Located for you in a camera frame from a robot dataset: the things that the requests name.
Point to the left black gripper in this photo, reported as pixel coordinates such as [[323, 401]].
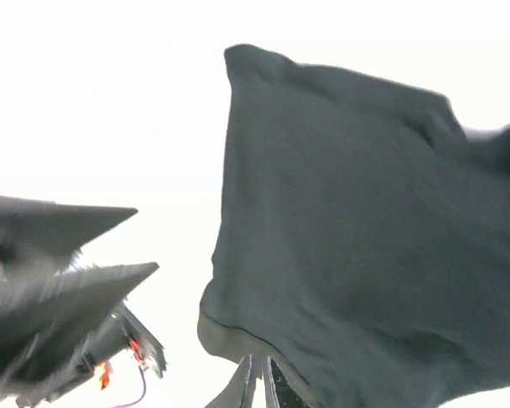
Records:
[[58, 332]]

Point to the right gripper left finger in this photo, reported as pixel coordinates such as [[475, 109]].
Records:
[[238, 393]]

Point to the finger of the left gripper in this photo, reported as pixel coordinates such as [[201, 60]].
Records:
[[41, 237]]

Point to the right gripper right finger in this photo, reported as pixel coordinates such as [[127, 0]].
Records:
[[284, 388]]

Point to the black underwear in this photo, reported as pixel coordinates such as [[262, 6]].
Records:
[[364, 242]]

